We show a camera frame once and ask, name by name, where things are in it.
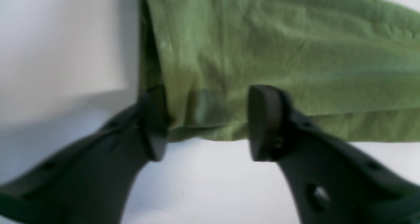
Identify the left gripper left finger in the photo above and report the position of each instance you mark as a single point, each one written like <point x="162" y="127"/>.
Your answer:
<point x="90" y="180"/>

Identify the olive green T-shirt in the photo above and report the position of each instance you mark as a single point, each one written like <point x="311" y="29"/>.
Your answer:
<point x="352" y="66"/>

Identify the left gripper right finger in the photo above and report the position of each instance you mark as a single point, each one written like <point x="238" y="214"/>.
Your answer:
<point x="331" y="181"/>

